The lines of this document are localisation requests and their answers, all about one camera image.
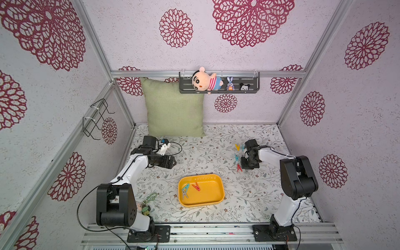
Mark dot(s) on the plush keychain with green ring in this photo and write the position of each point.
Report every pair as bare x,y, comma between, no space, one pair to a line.
144,206

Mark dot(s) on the black white mouse figure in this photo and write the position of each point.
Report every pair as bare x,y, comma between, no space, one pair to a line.
244,87

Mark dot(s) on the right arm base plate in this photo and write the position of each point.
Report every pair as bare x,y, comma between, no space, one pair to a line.
274,233

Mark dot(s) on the cartoon boy plush doll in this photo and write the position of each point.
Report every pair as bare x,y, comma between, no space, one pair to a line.
202,81

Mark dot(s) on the grey clothespin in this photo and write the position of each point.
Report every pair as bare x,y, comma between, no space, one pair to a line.
184,194

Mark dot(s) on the green cushion pillow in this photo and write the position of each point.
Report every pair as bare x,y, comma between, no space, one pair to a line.
171,113

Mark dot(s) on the black wire wall rack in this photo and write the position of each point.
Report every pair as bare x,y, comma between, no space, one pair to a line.
90,123

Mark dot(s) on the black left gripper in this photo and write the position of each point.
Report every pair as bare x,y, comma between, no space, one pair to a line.
164,164

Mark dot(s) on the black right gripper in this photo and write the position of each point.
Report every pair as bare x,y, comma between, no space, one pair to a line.
247,161

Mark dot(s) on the dark wall shelf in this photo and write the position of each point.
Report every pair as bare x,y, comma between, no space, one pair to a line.
247,83

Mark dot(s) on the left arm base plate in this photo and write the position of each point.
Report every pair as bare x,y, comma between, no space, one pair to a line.
155,234

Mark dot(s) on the red clothespin bottom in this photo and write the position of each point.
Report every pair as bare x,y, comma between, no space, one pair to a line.
196,186

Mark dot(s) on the small blue rabbit figure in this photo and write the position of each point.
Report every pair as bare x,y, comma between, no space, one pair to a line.
230,85

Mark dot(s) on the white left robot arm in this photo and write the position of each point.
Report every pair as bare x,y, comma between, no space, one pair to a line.
115,201

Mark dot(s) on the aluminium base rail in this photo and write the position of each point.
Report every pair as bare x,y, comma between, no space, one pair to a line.
217,236

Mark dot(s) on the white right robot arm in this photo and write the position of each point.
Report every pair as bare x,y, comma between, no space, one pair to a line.
298,180

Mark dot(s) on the yellow plastic storage box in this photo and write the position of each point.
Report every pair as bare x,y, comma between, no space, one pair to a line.
212,190

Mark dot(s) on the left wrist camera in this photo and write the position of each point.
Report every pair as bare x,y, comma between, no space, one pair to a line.
150,142

